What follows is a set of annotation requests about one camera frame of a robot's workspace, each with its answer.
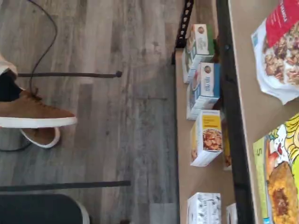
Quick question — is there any wooden shelf board with cartons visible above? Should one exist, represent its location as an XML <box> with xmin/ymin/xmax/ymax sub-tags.
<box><xmin>175</xmin><ymin>0</ymin><xmax>234</xmax><ymax>224</ymax></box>

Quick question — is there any yellow purely elizabeth box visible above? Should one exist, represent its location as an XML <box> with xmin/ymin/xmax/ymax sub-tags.
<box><xmin>223</xmin><ymin>116</ymin><xmax>232</xmax><ymax>170</ymax></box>
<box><xmin>190</xmin><ymin>109</ymin><xmax>224</xmax><ymax>167</ymax></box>

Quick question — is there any blue oatmeal box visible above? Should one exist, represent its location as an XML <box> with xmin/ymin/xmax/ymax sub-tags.
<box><xmin>186</xmin><ymin>62</ymin><xmax>221</xmax><ymax>121</ymax></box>

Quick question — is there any green oatmeal box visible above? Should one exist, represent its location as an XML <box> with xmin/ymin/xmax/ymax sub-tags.
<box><xmin>182</xmin><ymin>24</ymin><xmax>216</xmax><ymax>84</ymax></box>

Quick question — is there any wooden shelf board with snacks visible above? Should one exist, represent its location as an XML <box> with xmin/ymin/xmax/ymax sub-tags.
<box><xmin>228</xmin><ymin>0</ymin><xmax>299</xmax><ymax>224</ymax></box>

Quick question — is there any white floral print box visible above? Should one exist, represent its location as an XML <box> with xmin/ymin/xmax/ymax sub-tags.
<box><xmin>186</xmin><ymin>192</ymin><xmax>222</xmax><ymax>224</ymax></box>
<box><xmin>225</xmin><ymin>203</ymin><xmax>238</xmax><ymax>224</ymax></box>

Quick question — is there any green Bobo's oat bites box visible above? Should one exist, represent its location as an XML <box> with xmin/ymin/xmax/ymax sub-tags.
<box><xmin>253</xmin><ymin>114</ymin><xmax>299</xmax><ymax>224</ymax></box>

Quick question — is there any brown shoe white sole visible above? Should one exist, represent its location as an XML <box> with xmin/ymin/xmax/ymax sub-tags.
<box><xmin>0</xmin><ymin>87</ymin><xmax>78</xmax><ymax>128</ymax></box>
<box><xmin>20</xmin><ymin>127</ymin><xmax>61</xmax><ymax>149</ymax></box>

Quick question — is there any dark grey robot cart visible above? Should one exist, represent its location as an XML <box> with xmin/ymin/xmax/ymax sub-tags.
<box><xmin>0</xmin><ymin>193</ymin><xmax>91</xmax><ymax>224</ymax></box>

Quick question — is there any red label granola bag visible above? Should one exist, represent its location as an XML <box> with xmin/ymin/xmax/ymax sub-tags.
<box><xmin>251</xmin><ymin>0</ymin><xmax>299</xmax><ymax>105</ymax></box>

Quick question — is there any black metal rack frame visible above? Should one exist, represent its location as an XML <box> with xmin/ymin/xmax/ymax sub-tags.
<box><xmin>171</xmin><ymin>0</ymin><xmax>255</xmax><ymax>224</ymax></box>

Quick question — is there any thin black power cable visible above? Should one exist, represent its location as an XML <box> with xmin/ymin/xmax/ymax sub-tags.
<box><xmin>0</xmin><ymin>0</ymin><xmax>58</xmax><ymax>152</ymax></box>

